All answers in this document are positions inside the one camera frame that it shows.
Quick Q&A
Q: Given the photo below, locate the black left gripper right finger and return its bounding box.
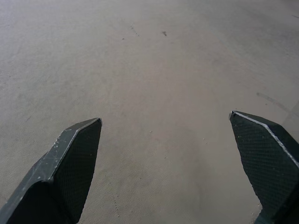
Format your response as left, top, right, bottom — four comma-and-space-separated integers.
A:
229, 111, 299, 224

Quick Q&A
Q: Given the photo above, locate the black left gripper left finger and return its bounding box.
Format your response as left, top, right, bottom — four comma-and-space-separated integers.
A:
3, 117, 103, 224

